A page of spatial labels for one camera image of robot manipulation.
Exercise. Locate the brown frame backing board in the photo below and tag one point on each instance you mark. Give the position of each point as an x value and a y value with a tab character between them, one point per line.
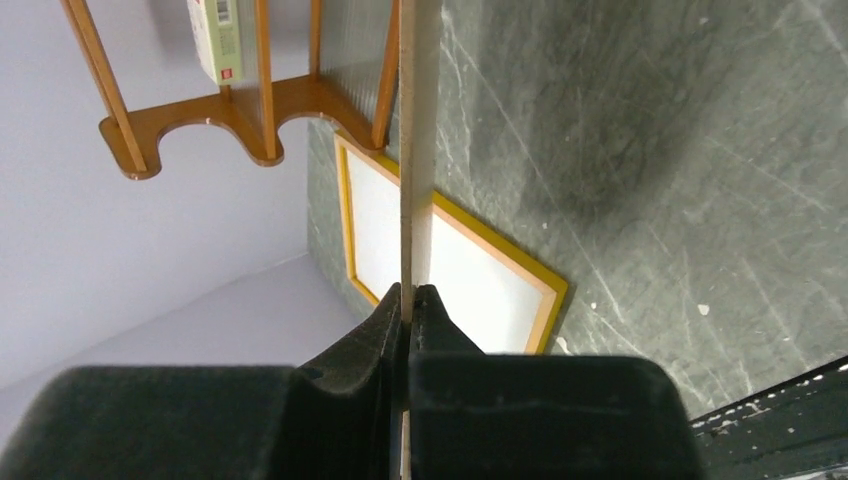
420	30

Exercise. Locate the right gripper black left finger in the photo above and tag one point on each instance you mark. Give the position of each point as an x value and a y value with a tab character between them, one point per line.
330	418

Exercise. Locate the white red medicine box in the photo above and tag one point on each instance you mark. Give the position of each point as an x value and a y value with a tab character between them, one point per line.
215	28

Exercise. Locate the yellow wooden picture frame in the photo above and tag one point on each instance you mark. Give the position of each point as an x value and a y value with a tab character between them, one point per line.
550	298

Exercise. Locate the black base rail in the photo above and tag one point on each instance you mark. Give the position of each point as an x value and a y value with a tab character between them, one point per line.
794	430

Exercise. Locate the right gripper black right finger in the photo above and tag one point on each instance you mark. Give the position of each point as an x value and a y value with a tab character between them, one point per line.
496	416

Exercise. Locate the orange wooden shelf rack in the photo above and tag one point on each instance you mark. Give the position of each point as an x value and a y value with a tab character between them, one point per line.
253	109

